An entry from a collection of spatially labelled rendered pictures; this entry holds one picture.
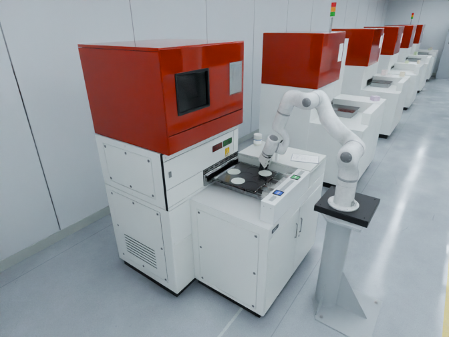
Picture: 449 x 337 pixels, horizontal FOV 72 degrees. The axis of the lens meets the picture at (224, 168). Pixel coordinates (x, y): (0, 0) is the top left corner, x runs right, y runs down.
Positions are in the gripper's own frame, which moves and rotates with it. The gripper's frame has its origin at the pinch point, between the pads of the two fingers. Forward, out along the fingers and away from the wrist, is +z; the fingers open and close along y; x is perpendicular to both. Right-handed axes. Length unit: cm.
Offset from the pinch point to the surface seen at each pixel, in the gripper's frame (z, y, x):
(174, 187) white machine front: -7, -3, 71
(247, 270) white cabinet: 26, -60, 38
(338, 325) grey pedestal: 47, -112, -14
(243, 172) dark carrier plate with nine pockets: 3.6, 2.9, 13.4
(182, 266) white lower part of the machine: 54, -32, 71
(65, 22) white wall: -33, 171, 109
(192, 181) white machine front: -1, 2, 56
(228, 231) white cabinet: 9, -37, 45
